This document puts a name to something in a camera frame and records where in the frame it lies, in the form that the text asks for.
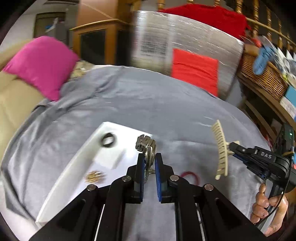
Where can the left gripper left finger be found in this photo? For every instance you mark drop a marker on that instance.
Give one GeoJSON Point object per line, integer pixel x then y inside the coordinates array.
{"type": "Point", "coordinates": [136, 184]}

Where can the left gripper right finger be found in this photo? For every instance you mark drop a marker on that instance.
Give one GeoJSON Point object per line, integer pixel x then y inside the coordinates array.
{"type": "Point", "coordinates": [163, 174]}

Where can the dark red bangle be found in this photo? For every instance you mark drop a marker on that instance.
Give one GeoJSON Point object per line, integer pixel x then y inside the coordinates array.
{"type": "Point", "coordinates": [192, 175]}

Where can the beige hair claw clip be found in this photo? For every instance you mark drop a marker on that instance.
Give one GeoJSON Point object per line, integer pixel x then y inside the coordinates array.
{"type": "Point", "coordinates": [223, 150]}

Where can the white rectangular tray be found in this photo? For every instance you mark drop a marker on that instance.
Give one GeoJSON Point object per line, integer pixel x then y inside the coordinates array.
{"type": "Point", "coordinates": [110, 149]}

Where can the wooden shelf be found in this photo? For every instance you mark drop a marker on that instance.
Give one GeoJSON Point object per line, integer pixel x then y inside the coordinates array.
{"type": "Point", "coordinates": [266, 112]}

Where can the wicker basket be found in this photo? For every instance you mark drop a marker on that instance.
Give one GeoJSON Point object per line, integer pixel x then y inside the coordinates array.
{"type": "Point", "coordinates": [271, 80]}

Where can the grey bed blanket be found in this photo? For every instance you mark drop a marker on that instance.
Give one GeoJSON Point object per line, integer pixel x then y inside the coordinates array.
{"type": "Point", "coordinates": [177, 114]}

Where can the red pillow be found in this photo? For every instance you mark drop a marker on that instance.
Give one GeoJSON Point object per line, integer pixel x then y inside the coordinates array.
{"type": "Point", "coordinates": [198, 70]}

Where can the blue cloth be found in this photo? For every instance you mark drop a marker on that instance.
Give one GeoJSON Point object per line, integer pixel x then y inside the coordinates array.
{"type": "Point", "coordinates": [265, 55]}

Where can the silver foil insulation panel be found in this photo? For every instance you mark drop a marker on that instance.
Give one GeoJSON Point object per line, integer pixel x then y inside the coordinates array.
{"type": "Point", "coordinates": [156, 35]}

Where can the magenta pillow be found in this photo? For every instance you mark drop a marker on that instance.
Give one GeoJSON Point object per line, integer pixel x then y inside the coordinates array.
{"type": "Point", "coordinates": [45, 63]}

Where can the wooden cabinet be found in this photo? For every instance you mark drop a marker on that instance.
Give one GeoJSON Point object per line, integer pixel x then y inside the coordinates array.
{"type": "Point", "coordinates": [102, 32]}

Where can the red fabric on railing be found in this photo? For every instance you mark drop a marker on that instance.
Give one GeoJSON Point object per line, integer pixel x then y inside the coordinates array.
{"type": "Point", "coordinates": [231, 22]}

